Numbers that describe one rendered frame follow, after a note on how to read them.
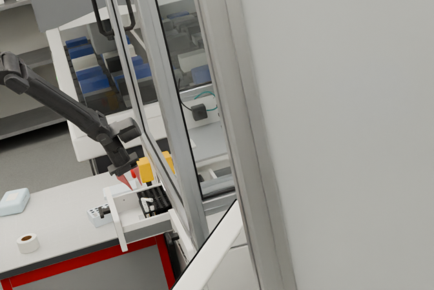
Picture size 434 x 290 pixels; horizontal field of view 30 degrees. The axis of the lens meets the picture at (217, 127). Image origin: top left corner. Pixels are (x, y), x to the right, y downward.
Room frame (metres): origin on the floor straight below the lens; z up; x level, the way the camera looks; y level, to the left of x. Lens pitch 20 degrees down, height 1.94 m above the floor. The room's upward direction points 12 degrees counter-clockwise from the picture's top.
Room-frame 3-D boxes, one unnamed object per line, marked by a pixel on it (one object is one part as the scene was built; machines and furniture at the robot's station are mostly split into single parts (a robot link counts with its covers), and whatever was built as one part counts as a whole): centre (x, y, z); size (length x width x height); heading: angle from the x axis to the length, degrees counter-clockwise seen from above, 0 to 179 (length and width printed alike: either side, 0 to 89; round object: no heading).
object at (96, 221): (2.64, 0.45, 0.78); 0.12 x 0.08 x 0.04; 111
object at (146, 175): (2.72, 0.29, 0.88); 0.07 x 0.05 x 0.07; 10
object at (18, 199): (2.92, 0.83, 0.78); 0.15 x 0.10 x 0.04; 176
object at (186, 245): (2.09, 0.16, 0.87); 0.29 x 0.02 x 0.11; 10
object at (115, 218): (2.37, 0.38, 0.87); 0.29 x 0.02 x 0.11; 10
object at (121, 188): (2.84, 0.41, 0.77); 0.13 x 0.09 x 0.02; 97
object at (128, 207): (2.41, 0.17, 0.86); 0.40 x 0.26 x 0.06; 100
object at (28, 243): (2.53, 0.72, 0.78); 0.07 x 0.07 x 0.04
